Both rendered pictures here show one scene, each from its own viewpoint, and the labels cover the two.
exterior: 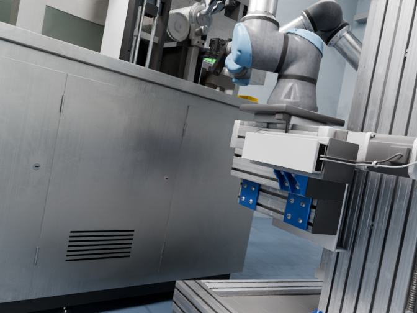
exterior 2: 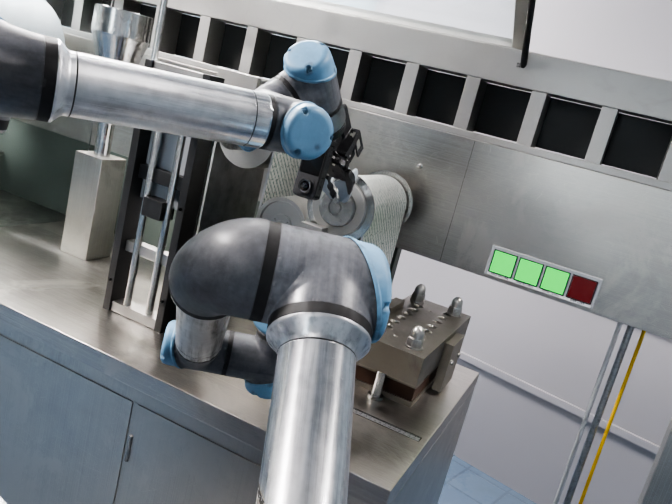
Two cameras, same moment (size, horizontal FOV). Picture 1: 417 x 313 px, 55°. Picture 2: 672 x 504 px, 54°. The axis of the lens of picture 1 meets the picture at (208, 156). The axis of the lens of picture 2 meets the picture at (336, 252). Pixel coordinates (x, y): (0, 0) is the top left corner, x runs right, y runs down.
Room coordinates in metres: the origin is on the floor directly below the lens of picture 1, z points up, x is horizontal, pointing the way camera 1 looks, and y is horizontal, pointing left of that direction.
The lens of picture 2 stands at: (1.34, -1.05, 1.47)
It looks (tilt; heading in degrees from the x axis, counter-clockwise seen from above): 13 degrees down; 64
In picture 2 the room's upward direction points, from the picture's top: 14 degrees clockwise
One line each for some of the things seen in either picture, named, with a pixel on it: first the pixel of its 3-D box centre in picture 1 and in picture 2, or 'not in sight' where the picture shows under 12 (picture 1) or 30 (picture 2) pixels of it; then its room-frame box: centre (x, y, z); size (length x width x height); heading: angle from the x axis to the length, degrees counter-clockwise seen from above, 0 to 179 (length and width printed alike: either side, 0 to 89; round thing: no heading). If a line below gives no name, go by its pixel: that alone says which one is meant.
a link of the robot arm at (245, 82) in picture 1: (241, 71); (262, 360); (1.72, -0.07, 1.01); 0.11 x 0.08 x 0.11; 164
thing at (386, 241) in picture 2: (189, 52); (371, 271); (2.03, 0.19, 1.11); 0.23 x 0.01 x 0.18; 43
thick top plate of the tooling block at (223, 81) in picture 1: (198, 80); (413, 334); (2.14, 0.13, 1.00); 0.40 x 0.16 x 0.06; 43
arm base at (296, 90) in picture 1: (293, 95); not in sight; (1.20, -0.22, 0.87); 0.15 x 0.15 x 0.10
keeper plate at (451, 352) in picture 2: not in sight; (449, 362); (2.21, 0.07, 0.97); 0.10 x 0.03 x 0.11; 43
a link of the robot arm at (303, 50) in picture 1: (299, 55); not in sight; (1.20, -0.21, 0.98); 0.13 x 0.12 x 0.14; 96
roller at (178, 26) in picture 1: (162, 28); (307, 221); (1.91, 0.32, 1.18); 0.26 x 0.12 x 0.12; 43
